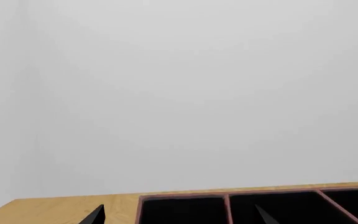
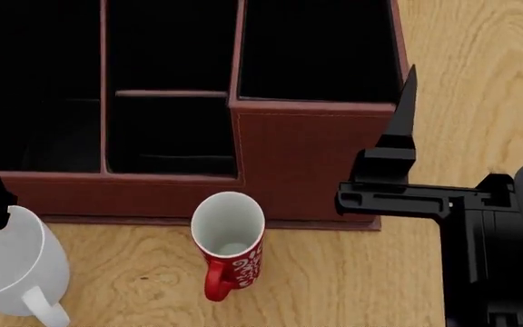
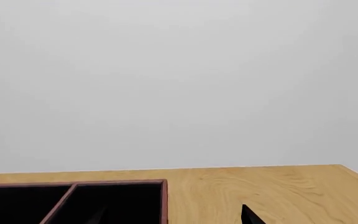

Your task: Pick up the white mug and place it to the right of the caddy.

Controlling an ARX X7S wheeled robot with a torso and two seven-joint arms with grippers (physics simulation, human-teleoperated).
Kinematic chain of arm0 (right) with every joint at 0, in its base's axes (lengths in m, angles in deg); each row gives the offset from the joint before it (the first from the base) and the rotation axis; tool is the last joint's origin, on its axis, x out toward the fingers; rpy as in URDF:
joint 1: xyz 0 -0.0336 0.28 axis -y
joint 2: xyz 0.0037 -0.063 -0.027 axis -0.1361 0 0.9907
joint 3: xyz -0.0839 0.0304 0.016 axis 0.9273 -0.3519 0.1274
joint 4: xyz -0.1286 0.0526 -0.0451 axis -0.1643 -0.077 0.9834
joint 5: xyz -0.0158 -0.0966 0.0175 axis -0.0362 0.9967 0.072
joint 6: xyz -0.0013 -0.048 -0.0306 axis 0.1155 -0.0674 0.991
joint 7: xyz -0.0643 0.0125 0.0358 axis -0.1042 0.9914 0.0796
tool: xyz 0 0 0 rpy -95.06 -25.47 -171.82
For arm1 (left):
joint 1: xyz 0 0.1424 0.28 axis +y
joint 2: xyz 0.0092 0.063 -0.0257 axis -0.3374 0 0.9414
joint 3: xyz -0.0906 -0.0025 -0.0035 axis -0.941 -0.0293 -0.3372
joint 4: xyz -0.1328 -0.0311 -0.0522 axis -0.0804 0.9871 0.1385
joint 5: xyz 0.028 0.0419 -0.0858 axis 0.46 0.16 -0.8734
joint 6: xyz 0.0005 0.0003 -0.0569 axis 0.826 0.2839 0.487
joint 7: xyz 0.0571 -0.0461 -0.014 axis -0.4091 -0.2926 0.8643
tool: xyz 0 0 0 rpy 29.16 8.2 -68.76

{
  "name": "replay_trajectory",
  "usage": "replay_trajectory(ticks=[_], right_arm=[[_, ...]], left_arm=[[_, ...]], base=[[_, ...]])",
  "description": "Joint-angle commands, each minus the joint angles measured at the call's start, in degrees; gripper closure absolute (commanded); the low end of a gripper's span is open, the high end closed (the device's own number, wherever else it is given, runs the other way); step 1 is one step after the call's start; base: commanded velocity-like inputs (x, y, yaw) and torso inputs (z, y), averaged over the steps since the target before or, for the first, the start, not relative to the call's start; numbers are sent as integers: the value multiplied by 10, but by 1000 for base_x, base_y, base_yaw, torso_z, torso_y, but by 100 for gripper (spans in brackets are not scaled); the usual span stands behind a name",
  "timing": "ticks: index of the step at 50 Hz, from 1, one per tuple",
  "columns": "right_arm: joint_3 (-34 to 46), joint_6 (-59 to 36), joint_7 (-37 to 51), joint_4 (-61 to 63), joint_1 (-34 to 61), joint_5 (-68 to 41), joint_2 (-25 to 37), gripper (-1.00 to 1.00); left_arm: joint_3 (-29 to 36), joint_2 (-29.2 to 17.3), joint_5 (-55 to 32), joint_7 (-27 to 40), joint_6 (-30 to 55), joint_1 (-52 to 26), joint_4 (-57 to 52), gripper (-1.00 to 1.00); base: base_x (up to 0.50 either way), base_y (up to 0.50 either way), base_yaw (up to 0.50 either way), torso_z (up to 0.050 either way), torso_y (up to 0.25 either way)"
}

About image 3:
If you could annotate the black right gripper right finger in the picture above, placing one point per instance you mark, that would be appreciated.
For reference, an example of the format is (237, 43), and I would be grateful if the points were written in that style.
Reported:
(249, 217)

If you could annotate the brown compartment caddy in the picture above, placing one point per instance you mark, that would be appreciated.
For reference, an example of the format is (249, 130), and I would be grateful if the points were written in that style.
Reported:
(166, 200)

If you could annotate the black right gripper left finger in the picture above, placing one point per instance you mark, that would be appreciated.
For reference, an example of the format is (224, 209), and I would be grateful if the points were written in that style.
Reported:
(99, 217)

